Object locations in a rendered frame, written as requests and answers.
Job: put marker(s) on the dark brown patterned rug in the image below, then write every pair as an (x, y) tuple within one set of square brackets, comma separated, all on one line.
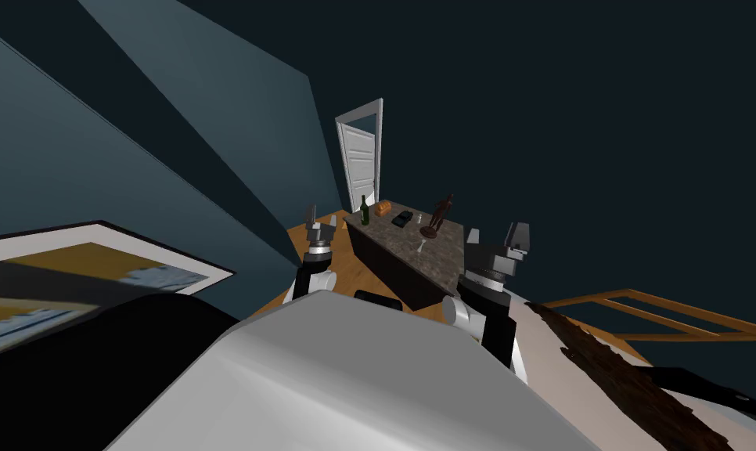
[(622, 369)]

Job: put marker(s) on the orange bread loaf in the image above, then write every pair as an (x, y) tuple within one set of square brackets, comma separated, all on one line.
[(383, 208)]

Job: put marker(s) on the framed yellow grey picture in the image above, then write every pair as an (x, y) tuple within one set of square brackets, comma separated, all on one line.
[(71, 275)]

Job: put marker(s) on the black flat box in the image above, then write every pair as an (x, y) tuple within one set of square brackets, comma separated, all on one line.
[(402, 218)]

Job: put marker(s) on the dark marble-top table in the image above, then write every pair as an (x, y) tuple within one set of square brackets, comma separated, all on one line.
[(409, 257)]

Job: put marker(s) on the wooden frame window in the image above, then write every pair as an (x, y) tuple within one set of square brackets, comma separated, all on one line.
[(666, 316)]

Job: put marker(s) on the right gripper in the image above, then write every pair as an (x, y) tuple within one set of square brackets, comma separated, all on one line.
[(487, 260)]

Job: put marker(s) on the green wine bottle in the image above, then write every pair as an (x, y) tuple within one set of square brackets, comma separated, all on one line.
[(365, 212)]

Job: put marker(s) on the white panelled door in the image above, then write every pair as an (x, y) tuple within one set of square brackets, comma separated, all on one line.
[(360, 164)]

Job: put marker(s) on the dark brown figure statue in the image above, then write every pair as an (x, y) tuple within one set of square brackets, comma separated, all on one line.
[(439, 216)]

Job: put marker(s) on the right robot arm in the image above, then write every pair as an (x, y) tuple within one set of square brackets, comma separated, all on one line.
[(483, 313)]

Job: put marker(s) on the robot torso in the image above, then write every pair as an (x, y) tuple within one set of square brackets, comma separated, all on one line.
[(328, 376)]

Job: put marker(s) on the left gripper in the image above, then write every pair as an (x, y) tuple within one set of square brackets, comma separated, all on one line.
[(320, 235)]

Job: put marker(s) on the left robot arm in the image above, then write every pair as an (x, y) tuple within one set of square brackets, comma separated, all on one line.
[(310, 280)]

